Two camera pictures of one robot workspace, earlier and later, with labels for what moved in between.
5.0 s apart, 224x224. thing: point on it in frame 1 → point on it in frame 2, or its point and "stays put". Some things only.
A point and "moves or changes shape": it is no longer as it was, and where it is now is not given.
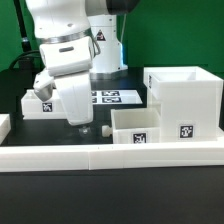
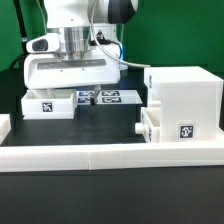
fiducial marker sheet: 114,97 stays put
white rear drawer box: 34,108 stays put
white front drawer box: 137,125 moves or changes shape
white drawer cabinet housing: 190,102 stays put
